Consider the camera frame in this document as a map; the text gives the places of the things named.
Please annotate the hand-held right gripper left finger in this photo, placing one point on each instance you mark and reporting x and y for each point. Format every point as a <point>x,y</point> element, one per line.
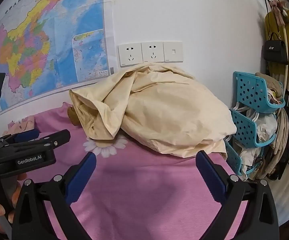
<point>82,177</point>

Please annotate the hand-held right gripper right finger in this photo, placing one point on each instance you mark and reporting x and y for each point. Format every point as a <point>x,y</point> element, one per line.
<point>212,177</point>

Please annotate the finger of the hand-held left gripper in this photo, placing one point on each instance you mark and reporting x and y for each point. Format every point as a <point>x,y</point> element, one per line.
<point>60,137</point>
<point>28,135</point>

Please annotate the cream large cloth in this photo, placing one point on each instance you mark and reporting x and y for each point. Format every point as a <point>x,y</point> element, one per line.
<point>164,110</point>

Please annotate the beige and black hanging clothes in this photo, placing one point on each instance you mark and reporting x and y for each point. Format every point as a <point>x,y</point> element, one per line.
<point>283,140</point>

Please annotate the person's left hand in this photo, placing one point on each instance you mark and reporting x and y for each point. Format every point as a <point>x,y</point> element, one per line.
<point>17,200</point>

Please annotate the peach folded cloth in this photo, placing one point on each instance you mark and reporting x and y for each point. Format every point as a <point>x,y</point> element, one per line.
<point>19,127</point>

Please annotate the olive cloth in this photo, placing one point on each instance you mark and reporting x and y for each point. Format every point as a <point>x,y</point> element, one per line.
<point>73,116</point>

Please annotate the pink floral bedsheet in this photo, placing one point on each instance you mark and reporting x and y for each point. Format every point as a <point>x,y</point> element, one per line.
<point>139,180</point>

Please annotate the white crumpled plastic bag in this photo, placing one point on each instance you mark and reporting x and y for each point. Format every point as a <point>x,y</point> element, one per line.
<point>265,130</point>

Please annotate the beige cloth in basket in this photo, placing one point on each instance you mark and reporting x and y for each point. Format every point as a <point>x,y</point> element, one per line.
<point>274,87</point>

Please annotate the black handbag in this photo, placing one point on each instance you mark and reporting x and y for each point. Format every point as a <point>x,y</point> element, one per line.
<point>274,48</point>

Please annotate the white curved rod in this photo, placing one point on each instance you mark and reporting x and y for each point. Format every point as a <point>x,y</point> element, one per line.
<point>286,55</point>

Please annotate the plush toy charm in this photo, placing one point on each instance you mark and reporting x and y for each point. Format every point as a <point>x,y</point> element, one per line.
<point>275,7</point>

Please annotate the colourful wall map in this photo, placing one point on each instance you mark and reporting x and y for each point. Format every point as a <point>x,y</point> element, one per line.
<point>47,42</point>

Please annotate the white wall socket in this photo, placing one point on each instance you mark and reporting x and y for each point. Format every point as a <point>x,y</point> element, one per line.
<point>152,52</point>
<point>129,55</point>

